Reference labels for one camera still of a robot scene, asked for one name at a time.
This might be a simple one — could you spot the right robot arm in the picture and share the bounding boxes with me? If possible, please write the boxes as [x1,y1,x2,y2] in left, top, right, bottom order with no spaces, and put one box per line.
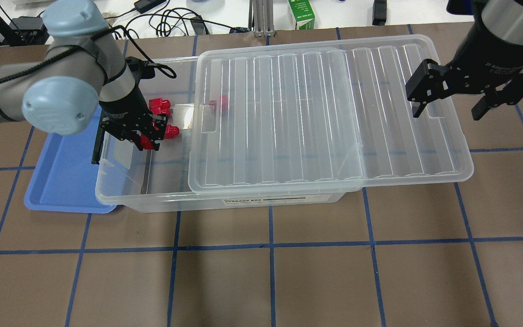
[405,0,523,120]

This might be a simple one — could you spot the red block under lid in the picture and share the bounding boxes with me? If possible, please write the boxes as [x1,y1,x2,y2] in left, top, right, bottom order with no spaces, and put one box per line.
[218,94,229,112]

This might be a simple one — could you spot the black box latch handle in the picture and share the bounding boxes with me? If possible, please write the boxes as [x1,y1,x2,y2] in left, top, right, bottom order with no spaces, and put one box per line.
[91,116,105,165]

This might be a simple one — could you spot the aluminium frame post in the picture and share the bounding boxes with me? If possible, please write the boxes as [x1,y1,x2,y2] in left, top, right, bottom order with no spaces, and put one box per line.
[248,0,275,37]

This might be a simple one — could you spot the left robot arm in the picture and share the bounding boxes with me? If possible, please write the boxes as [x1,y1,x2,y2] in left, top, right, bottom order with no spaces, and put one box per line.
[0,0,177,151]

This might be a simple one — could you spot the red block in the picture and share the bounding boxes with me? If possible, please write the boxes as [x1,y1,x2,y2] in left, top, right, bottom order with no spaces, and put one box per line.
[140,118,168,151]
[218,94,229,112]
[148,98,171,110]
[163,124,181,139]
[150,107,171,117]

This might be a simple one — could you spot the clear plastic box lid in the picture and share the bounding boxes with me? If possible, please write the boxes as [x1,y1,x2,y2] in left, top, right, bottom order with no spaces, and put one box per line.
[187,35,474,197]

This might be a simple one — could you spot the blue plastic tray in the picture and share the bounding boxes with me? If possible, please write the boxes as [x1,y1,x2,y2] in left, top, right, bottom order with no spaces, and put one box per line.
[24,108,116,214]

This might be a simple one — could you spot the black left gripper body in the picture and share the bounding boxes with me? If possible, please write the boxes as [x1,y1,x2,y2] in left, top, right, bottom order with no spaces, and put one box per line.
[100,102,168,150]

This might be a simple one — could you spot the clear plastic storage box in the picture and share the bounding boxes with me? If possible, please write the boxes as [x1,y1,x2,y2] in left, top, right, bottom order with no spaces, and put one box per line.
[95,53,362,213]

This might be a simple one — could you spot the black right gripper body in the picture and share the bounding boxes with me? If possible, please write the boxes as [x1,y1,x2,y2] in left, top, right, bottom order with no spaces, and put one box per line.
[439,27,523,121]

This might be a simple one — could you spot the green white carton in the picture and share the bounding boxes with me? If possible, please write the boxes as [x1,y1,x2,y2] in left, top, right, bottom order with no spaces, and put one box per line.
[288,0,316,30]

